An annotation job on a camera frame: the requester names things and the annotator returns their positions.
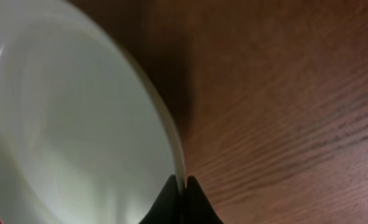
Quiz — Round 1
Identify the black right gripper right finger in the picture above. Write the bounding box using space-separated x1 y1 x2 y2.
183 176 223 224

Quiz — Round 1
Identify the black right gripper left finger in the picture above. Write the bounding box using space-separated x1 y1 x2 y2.
139 175 181 224

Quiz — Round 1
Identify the white cream plate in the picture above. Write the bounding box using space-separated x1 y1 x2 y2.
0 1 185 223

